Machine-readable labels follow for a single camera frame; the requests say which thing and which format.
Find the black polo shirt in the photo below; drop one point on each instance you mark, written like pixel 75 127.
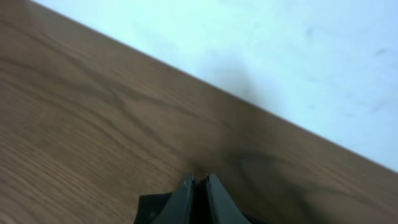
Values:
pixel 150 206

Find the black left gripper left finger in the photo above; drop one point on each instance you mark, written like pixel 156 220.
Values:
pixel 178 208

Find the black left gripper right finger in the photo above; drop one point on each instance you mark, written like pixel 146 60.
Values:
pixel 222 207

